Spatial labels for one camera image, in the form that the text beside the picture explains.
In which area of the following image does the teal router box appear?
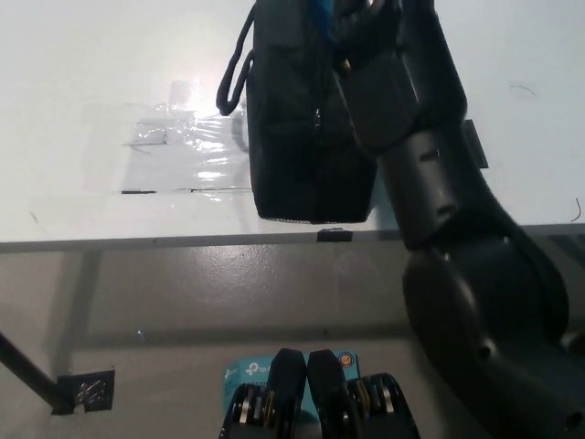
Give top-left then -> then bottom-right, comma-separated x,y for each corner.
222,349 -> 362,424

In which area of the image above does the clear plastic sheet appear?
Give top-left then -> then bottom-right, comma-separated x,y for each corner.
27,80 -> 252,211

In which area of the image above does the small black tape strip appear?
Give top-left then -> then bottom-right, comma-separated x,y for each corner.
316,227 -> 354,242

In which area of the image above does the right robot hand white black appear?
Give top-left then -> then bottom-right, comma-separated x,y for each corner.
328,0 -> 470,159

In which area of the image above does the black tape patch on table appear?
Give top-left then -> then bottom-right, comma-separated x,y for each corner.
463,119 -> 489,169

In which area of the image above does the black floor tape square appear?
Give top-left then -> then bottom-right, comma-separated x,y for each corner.
49,369 -> 116,415

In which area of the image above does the black metal table leg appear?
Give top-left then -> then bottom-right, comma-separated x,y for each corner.
0,331 -> 60,406

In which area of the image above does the blue plastic-wrapped plate stack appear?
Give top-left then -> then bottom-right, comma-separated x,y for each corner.
306,0 -> 348,51

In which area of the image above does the black fabric tote bag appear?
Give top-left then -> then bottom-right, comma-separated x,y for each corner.
215,0 -> 403,225

